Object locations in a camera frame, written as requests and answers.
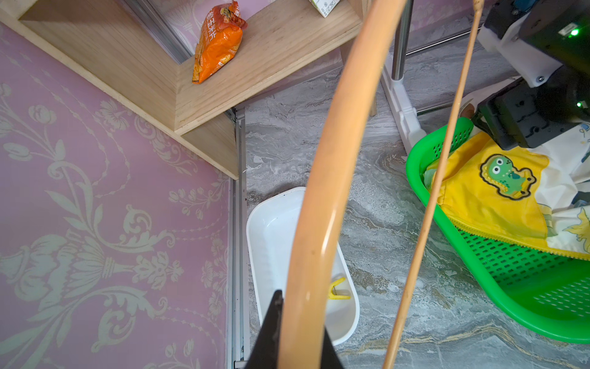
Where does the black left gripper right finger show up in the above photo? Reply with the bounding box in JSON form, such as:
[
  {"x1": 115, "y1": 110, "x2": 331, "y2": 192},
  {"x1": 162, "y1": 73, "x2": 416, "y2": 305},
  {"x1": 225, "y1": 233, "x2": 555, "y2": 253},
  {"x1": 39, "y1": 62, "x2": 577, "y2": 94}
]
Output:
[{"x1": 321, "y1": 329, "x2": 344, "y2": 369}]

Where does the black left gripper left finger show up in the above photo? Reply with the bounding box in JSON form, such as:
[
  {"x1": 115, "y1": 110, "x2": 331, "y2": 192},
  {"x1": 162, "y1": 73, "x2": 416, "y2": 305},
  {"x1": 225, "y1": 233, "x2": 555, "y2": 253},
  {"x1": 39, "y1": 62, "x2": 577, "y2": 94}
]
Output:
[{"x1": 245, "y1": 290, "x2": 284, "y2": 369}]

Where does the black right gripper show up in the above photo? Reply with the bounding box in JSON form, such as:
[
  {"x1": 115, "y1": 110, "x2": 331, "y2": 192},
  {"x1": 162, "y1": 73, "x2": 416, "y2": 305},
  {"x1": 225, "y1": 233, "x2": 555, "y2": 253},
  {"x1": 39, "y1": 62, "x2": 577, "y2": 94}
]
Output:
[{"x1": 472, "y1": 69, "x2": 589, "y2": 150}]

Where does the wooden clothes hanger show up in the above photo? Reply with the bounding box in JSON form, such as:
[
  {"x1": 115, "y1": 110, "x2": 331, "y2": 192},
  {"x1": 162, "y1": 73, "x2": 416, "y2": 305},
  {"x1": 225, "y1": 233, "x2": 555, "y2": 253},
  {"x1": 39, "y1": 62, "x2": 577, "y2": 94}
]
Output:
[{"x1": 277, "y1": 0, "x2": 486, "y2": 369}]

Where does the yellow clothespin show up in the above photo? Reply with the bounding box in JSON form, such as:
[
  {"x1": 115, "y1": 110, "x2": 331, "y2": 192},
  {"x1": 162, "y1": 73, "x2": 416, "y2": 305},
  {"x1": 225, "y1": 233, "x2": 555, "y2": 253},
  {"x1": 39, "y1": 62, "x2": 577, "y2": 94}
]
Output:
[{"x1": 328, "y1": 277, "x2": 351, "y2": 301}]

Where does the yellow white dinosaur jacket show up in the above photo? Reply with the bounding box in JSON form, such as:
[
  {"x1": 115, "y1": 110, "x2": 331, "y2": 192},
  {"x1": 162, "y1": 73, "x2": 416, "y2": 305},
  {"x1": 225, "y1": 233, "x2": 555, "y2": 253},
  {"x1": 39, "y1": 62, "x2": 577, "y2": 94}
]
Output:
[{"x1": 437, "y1": 124, "x2": 589, "y2": 261}]

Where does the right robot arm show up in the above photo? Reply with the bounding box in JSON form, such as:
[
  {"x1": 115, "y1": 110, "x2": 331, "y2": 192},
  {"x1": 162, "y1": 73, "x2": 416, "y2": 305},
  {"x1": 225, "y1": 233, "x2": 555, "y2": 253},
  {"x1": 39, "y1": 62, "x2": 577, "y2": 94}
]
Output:
[{"x1": 473, "y1": 0, "x2": 589, "y2": 150}]

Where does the white plastic bin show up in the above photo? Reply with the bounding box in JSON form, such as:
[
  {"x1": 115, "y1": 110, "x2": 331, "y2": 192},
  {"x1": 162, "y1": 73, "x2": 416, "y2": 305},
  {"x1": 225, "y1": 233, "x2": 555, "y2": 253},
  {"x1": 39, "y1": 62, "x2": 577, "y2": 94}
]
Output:
[{"x1": 246, "y1": 187, "x2": 360, "y2": 345}]

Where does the green plastic basket tray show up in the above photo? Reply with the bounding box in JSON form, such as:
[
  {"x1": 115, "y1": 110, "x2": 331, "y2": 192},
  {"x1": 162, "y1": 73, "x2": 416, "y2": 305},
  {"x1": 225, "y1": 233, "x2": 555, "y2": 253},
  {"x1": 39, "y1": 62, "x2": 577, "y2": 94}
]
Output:
[{"x1": 434, "y1": 118, "x2": 589, "y2": 344}]

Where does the green white drink carton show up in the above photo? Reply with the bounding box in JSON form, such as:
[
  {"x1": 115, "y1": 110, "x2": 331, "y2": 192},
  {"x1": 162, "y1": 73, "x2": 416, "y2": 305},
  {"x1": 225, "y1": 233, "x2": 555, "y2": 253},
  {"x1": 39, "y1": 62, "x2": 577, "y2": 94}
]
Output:
[{"x1": 309, "y1": 0, "x2": 340, "y2": 18}]

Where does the orange snack bag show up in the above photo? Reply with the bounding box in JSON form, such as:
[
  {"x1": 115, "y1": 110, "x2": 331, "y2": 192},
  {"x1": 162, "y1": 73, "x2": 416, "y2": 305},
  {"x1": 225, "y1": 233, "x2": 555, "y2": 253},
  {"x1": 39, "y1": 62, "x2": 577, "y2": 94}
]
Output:
[{"x1": 192, "y1": 1, "x2": 247, "y2": 84}]

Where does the wooden two-tier shelf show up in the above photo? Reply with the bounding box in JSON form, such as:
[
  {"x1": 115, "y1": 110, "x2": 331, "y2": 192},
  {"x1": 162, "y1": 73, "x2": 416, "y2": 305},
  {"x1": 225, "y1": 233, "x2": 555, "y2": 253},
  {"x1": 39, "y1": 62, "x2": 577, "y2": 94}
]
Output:
[{"x1": 1, "y1": 1, "x2": 370, "y2": 179}]

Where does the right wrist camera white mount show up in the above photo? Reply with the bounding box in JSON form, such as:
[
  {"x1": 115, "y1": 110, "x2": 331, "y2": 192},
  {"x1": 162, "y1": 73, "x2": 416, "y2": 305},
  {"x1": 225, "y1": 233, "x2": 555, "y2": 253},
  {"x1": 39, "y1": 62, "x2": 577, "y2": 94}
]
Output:
[{"x1": 477, "y1": 1, "x2": 562, "y2": 88}]

